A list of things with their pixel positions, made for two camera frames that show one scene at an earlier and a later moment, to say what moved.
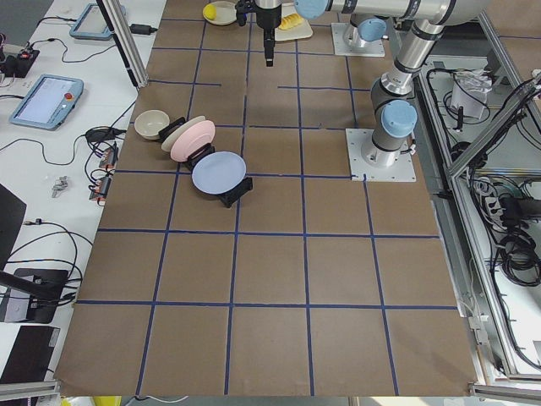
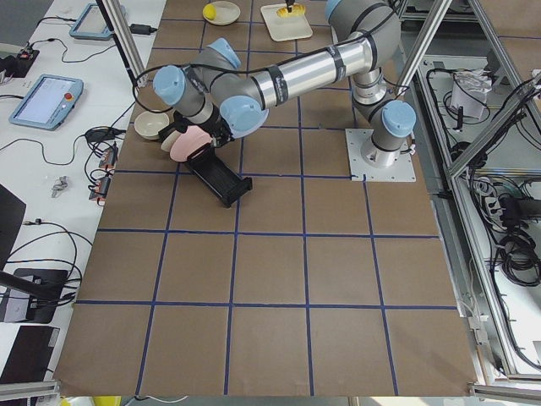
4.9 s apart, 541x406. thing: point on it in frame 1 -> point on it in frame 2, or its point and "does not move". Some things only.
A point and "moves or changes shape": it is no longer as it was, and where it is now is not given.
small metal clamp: x=61 y=183 does not move
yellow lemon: x=210 y=11 does not move
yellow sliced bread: x=290 y=20 moves or changes shape
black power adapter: x=141 y=29 does not move
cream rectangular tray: x=301 y=30 does not move
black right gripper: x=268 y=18 -> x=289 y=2
